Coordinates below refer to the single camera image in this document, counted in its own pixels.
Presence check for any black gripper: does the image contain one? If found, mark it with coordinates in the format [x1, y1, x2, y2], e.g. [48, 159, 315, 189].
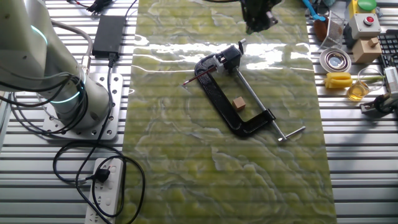
[241, 0, 282, 35]

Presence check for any black crank pencil sharpener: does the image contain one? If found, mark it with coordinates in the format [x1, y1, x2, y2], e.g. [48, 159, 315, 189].
[213, 38, 247, 75]

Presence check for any red pencil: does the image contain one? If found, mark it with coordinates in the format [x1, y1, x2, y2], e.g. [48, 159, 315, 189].
[182, 66, 218, 86]

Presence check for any small wooden cube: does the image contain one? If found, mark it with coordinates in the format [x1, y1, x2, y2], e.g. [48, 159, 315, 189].
[232, 96, 247, 112]

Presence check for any metal mesh basket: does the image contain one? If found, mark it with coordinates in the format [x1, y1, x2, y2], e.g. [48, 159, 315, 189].
[319, 10, 345, 49]

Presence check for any black metal C-clamp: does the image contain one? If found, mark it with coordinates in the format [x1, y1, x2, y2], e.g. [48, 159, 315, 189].
[194, 53, 307, 143]

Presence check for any yellow sponge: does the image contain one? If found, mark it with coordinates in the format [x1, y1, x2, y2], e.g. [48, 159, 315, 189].
[324, 72, 354, 90]

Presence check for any grey emergency stop button box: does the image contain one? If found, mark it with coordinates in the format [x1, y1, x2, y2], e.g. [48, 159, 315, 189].
[348, 12, 382, 40]

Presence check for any yellow box with green button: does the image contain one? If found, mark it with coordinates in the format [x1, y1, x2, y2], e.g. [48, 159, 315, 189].
[348, 0, 377, 18]

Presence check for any light wooden block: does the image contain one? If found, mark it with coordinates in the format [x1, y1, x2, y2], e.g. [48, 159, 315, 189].
[352, 36, 382, 64]

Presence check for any glass beaker with yellow liquid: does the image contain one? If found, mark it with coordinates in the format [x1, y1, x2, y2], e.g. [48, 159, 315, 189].
[346, 80, 371, 103]

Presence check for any clear round glass dish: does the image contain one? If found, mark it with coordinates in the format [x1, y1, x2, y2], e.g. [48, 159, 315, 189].
[356, 67, 386, 92]

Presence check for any black keyboard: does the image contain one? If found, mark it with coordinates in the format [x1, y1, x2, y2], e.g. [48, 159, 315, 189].
[377, 30, 398, 68]

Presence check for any black power adapter brick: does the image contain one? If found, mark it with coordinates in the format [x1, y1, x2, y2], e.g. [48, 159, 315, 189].
[91, 14, 127, 60]

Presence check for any green marble pattern mat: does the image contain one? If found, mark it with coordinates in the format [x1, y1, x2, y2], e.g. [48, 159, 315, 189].
[116, 0, 338, 224]

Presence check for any white power strip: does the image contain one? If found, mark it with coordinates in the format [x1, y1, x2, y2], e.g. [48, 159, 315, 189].
[84, 157, 125, 224]

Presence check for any blue handled brown brush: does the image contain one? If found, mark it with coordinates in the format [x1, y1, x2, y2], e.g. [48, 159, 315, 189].
[300, 0, 330, 43]

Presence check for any small camera on clamp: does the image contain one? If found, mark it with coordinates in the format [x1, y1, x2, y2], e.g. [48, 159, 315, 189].
[359, 92, 398, 118]

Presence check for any black adapter output cable bundle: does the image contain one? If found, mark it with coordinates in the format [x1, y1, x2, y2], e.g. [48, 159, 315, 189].
[67, 0, 139, 18]

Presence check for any thick grey robot cable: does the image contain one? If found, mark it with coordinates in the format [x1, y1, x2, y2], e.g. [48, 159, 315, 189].
[51, 20, 94, 75]

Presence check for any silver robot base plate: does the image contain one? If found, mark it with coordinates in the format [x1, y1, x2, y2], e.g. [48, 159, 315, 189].
[42, 73, 124, 141]

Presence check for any black power cord with plug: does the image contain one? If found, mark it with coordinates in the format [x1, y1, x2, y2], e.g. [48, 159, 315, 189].
[52, 52, 146, 224]

